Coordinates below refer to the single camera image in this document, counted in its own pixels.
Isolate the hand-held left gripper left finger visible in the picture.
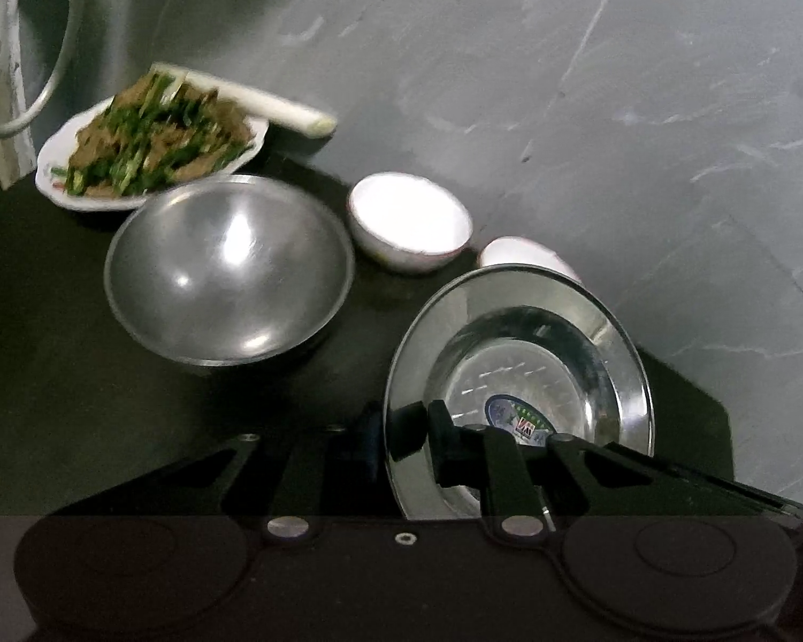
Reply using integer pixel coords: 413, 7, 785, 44
47, 403, 384, 544

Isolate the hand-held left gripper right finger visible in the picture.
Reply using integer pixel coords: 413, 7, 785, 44
426, 400, 803, 544

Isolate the stainless steel plate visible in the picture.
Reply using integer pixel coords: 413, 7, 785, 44
383, 265, 656, 521

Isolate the white bowl red exterior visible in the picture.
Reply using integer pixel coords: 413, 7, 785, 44
346, 172, 475, 275
478, 236, 584, 285

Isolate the stainless steel bowl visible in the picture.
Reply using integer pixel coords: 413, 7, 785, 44
103, 174, 357, 376

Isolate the white leek stalk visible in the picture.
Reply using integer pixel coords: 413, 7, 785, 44
150, 62, 337, 136

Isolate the stir-fried greens and meat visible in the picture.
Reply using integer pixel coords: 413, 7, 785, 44
50, 71, 255, 199

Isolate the white scalloped plate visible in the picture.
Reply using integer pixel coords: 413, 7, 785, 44
35, 80, 272, 213

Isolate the white stained board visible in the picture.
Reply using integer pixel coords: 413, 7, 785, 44
0, 0, 40, 189

